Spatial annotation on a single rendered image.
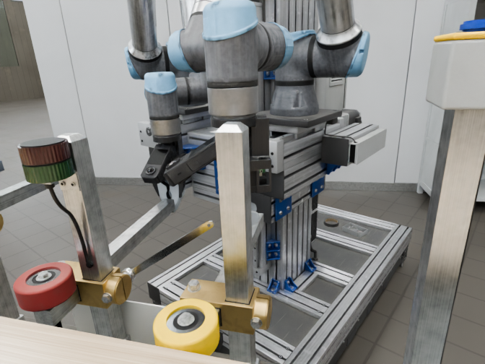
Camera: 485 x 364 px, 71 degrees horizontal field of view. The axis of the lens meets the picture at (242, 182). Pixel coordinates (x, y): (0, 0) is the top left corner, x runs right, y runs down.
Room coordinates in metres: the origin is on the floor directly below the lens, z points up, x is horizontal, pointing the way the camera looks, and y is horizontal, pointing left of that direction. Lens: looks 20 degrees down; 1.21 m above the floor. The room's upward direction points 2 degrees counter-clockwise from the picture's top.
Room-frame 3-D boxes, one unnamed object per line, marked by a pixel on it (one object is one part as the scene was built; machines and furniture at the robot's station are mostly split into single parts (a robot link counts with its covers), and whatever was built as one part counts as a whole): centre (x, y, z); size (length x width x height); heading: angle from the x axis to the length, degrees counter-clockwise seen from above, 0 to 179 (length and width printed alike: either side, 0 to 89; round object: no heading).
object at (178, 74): (1.39, 0.22, 1.20); 0.13 x 0.12 x 0.14; 107
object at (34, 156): (0.45, 0.26, 1.10); 0.06 x 0.06 x 0.02
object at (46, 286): (0.44, 0.31, 0.85); 0.08 x 0.08 x 0.11
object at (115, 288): (0.50, 0.27, 0.85); 0.13 x 0.06 x 0.05; 75
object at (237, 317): (0.43, 0.03, 0.84); 0.13 x 0.06 x 0.05; 75
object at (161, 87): (0.87, 0.19, 1.13); 0.09 x 0.08 x 0.11; 17
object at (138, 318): (0.51, 0.22, 0.75); 0.26 x 0.01 x 0.10; 75
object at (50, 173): (0.45, 0.26, 1.07); 0.06 x 0.06 x 0.02
